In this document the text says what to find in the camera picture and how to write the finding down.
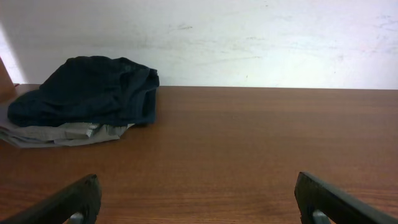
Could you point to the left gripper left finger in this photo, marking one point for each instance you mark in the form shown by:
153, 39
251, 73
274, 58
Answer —
81, 197

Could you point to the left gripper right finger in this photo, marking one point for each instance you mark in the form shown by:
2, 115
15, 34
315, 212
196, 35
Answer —
321, 202

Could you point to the folded navy blue garment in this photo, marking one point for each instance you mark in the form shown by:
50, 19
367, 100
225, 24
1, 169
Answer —
95, 89

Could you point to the folded grey garment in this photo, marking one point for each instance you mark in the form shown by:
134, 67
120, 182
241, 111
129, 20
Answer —
68, 134

